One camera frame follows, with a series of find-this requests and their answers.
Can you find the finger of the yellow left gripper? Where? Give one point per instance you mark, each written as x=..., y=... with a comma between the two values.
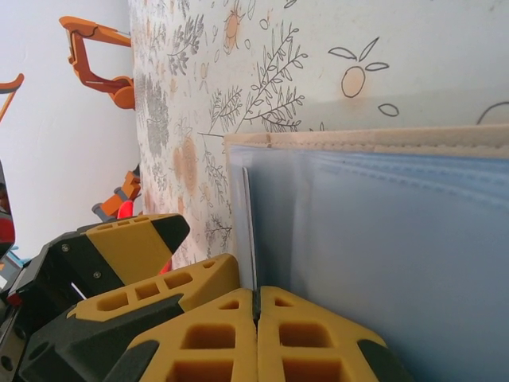
x=119, y=322
x=131, y=246

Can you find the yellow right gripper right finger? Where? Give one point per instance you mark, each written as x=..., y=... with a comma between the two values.
x=318, y=350

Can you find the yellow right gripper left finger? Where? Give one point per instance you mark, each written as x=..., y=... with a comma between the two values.
x=199, y=350

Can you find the grey VIP credit card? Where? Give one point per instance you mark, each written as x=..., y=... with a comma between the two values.
x=249, y=223

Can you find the orange grey jointed robot sticker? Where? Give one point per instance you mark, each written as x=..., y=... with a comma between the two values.
x=119, y=195

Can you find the orange clamp machine sticker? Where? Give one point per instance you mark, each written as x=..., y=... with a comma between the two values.
x=14, y=85

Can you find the floral printed tablecloth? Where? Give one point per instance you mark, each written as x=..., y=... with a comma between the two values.
x=318, y=59

